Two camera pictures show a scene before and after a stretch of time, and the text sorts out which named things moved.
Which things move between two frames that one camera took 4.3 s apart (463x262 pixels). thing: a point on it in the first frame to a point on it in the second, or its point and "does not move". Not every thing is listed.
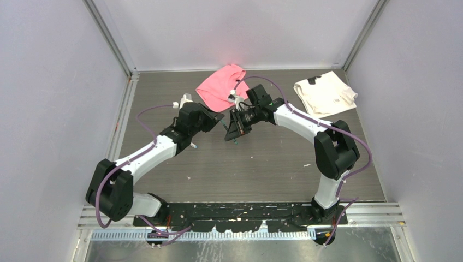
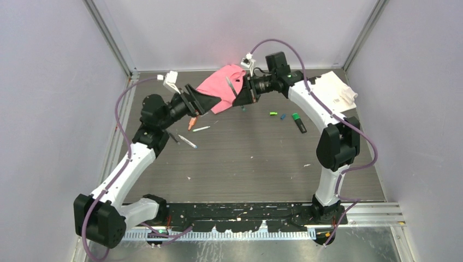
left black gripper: (212, 117) to (199, 103)
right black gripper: (237, 127) to (247, 95)
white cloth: (325, 94) does not move
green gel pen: (226, 128) to (233, 90)
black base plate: (244, 217) does not move
